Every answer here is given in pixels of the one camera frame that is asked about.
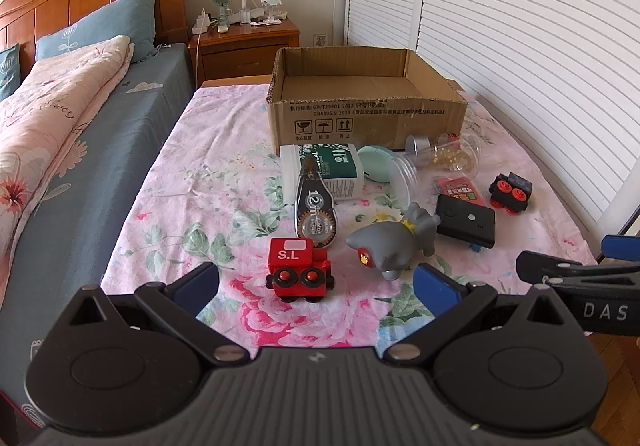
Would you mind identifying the red card packet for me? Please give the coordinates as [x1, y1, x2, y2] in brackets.
[431, 177, 485, 207]

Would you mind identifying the wooden nightstand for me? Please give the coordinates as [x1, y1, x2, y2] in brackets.
[189, 17, 301, 89]

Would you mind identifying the white desktop device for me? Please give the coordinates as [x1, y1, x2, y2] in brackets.
[259, 0, 287, 25]

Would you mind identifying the black power bank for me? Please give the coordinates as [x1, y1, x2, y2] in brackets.
[433, 194, 497, 247]

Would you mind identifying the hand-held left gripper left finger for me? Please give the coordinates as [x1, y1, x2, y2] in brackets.
[67, 262, 251, 368]

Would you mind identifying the pink floral quilt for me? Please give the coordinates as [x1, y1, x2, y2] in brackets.
[0, 35, 135, 273]

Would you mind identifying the bed with blue sheet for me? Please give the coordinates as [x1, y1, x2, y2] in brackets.
[0, 43, 197, 427]

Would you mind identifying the wide white louvered door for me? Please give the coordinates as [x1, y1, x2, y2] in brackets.
[414, 0, 640, 229]

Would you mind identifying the red toy train car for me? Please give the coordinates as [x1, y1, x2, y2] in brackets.
[265, 238, 337, 303]

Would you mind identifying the brown cardboard box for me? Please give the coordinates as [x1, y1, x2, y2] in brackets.
[266, 46, 469, 155]

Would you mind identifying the mint green oval case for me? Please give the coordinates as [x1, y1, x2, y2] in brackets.
[357, 146, 401, 183]

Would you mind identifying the grey correction tape dispenser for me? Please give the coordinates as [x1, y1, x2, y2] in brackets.
[295, 160, 341, 247]

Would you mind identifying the large blue pillow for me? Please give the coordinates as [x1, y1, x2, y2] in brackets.
[35, 0, 159, 65]

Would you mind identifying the dark blue toy train car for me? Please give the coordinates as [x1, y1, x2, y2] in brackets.
[487, 172, 534, 216]

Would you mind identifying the white bottle with green label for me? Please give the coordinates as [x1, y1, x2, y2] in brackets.
[280, 142, 365, 205]

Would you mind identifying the white power strip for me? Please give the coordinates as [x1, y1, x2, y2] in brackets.
[192, 8, 214, 35]

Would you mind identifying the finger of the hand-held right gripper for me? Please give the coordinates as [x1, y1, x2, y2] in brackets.
[515, 250, 640, 288]
[601, 234, 640, 259]

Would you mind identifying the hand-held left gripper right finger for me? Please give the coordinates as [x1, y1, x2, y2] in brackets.
[382, 262, 591, 369]

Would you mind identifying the clear jar with silver lid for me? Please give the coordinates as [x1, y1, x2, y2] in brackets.
[405, 132, 484, 180]

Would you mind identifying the empty clear plastic jar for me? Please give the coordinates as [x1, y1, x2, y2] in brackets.
[389, 157, 437, 213]

